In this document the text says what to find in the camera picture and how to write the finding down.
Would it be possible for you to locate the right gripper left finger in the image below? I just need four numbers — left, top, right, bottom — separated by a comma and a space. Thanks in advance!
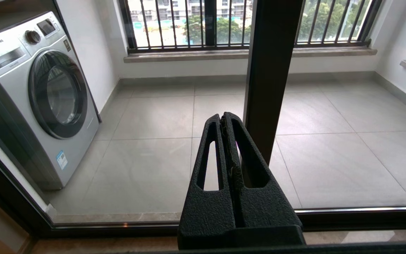
180, 114, 237, 226

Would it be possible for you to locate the long stone window sill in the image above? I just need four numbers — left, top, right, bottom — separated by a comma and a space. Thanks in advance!
124, 47, 378, 64

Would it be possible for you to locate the glass sliding door with handle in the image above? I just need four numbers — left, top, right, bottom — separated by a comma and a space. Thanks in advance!
0, 0, 304, 237

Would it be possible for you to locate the black window frame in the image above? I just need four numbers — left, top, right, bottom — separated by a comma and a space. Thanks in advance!
118, 0, 383, 53

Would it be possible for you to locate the long black window railing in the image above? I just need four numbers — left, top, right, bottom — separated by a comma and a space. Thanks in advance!
129, 0, 371, 53

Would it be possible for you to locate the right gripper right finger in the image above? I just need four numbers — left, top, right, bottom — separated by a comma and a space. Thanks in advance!
224, 112, 302, 228

